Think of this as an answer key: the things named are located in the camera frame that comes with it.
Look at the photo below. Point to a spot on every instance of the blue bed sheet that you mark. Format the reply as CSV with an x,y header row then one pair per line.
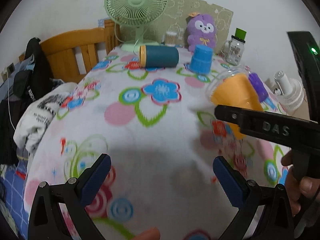
x,y
13,179

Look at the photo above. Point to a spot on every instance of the white standing fan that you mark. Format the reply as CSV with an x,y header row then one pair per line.
x,y
290,93

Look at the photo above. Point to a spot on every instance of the dark teal tumbler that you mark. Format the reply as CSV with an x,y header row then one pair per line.
x,y
158,56

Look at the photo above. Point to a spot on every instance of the cotton swab container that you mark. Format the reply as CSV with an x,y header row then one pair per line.
x,y
170,38

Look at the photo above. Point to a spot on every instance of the person left hand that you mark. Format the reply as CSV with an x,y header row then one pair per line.
x,y
151,234

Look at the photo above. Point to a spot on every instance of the purple plush toy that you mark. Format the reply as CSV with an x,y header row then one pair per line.
x,y
201,30

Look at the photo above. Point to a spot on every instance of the glass jar green lid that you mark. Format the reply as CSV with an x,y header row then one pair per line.
x,y
233,49

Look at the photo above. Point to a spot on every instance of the white printed cloth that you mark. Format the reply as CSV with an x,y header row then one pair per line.
x,y
38,116

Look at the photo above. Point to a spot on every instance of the green desk fan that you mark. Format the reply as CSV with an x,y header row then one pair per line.
x,y
136,14

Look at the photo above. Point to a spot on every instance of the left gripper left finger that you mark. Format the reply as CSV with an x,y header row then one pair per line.
x,y
46,220

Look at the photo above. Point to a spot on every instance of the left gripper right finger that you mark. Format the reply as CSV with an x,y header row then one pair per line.
x,y
276,220

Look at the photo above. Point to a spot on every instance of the person right hand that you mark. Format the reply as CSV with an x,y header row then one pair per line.
x,y
295,189

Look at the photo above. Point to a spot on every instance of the purple plastic cup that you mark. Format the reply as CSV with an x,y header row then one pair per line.
x,y
258,86

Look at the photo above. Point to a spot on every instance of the orange plastic cup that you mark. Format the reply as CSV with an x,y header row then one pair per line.
x,y
232,88

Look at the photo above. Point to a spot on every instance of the blue plastic cup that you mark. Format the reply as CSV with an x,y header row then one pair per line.
x,y
201,60

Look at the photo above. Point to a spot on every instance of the white wall socket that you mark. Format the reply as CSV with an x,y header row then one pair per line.
x,y
7,71

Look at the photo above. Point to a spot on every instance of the floral tablecloth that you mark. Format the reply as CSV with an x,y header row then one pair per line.
x,y
159,129

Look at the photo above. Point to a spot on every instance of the black bag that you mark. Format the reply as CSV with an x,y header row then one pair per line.
x,y
32,80

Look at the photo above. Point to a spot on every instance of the green patterned board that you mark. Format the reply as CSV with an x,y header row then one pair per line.
x,y
176,17

